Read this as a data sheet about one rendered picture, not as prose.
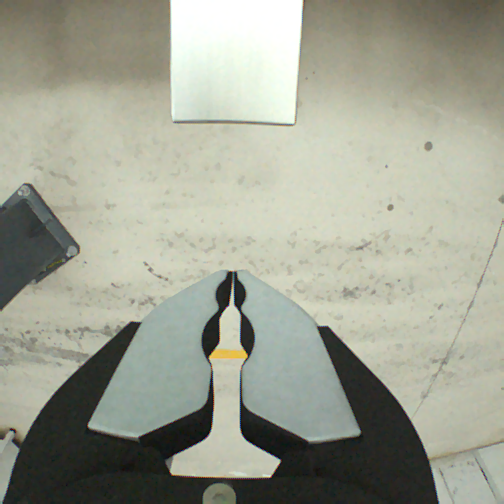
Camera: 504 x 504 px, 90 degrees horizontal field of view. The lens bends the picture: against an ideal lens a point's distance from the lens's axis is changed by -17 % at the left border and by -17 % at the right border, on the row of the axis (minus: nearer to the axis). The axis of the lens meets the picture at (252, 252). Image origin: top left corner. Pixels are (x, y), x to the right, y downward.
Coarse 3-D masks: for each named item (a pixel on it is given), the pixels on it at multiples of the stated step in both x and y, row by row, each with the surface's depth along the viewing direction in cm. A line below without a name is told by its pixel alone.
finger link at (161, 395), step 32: (192, 288) 11; (224, 288) 12; (160, 320) 9; (192, 320) 9; (128, 352) 8; (160, 352) 8; (192, 352) 8; (128, 384) 7; (160, 384) 7; (192, 384) 7; (96, 416) 6; (128, 416) 6; (160, 416) 6; (192, 416) 7; (160, 448) 6
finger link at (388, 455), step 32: (352, 352) 8; (352, 384) 7; (384, 384) 7; (384, 416) 6; (320, 448) 6; (352, 448) 6; (384, 448) 6; (416, 448) 6; (352, 480) 5; (384, 480) 5; (416, 480) 5
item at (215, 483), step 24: (144, 456) 5; (288, 456) 6; (96, 480) 4; (120, 480) 5; (144, 480) 5; (168, 480) 5; (192, 480) 5; (216, 480) 5; (240, 480) 5; (264, 480) 5; (288, 480) 5; (312, 480) 5; (336, 480) 5
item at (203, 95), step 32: (192, 0) 5; (224, 0) 6; (256, 0) 6; (288, 0) 6; (192, 32) 6; (224, 32) 6; (256, 32) 6; (288, 32) 6; (192, 64) 6; (224, 64) 6; (256, 64) 6; (288, 64) 6; (192, 96) 6; (224, 96) 7; (256, 96) 7; (288, 96) 7
